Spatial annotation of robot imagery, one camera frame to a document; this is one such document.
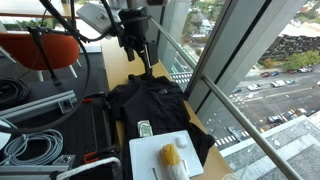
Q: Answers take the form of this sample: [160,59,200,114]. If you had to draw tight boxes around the orange chair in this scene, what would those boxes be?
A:
[0,31,82,82]

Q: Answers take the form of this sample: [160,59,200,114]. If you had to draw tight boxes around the black clamp with orange handle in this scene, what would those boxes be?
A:
[81,92,112,112]
[82,144,119,165]

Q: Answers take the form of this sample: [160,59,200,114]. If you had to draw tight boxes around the grey metal handrail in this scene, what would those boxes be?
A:
[148,16,304,180]

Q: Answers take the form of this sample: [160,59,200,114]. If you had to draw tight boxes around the black zip jacket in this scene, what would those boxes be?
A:
[106,74,216,180]

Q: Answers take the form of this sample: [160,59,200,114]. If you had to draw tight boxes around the black tripod stand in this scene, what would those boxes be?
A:
[27,25,63,87]

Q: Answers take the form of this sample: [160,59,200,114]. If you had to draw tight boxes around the grey window frame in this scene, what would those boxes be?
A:
[156,0,272,118]

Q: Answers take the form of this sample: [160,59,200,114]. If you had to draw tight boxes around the small aluminium bracket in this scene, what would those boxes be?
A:
[51,153,77,168]

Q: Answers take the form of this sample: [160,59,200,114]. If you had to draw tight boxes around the white cutting board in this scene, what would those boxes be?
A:
[128,129,205,180]

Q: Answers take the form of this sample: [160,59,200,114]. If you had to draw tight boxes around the coiled black cable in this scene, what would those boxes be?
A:
[0,77,32,111]

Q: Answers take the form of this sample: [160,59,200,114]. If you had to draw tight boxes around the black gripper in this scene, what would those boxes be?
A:
[117,7,154,79]

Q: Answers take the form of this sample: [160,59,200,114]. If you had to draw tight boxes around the thick black cable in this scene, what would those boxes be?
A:
[0,33,92,135]

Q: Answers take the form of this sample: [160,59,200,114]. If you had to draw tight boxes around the small white rounded object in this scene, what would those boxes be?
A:
[175,135,189,149]

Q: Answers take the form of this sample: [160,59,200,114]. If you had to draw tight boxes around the white braided rope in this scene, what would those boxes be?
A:
[54,156,122,180]

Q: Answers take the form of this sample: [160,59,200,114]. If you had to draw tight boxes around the grey camera box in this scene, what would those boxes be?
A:
[76,2,118,35]

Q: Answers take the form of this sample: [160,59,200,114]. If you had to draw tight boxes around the black perforated breadboard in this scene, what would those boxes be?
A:
[0,96,118,180]

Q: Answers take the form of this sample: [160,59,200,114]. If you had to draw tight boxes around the coiled grey cable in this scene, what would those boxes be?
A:
[0,128,64,167]

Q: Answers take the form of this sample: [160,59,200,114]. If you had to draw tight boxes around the aluminium extrusion bar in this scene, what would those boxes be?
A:
[0,164,62,177]
[0,89,78,122]

